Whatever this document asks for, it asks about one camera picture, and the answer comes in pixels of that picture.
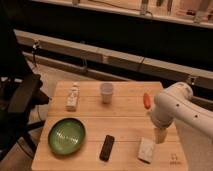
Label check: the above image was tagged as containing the white sponge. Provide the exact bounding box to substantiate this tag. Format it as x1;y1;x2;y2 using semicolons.
138;137;155;163

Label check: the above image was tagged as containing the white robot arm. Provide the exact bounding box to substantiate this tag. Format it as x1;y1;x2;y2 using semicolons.
150;82;213;140

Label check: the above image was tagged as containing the green ceramic bowl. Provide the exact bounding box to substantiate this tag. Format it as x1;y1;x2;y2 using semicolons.
48;118;86;155

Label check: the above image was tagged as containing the orange carrot toy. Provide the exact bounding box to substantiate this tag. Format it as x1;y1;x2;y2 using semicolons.
143;93;151;109

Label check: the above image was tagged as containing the black remote control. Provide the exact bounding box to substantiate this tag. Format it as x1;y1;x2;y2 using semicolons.
99;135;115;161

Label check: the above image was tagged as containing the white plastic cup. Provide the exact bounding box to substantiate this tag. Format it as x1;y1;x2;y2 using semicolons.
100;82;114;104

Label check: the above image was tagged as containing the wooden table board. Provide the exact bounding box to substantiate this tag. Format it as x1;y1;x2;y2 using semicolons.
32;81;188;171

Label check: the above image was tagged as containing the white squeeze bottle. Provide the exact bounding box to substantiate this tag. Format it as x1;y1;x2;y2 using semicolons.
66;82;79;111

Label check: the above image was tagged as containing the black chair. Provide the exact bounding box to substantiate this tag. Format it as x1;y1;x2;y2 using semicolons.
0;4;49;162

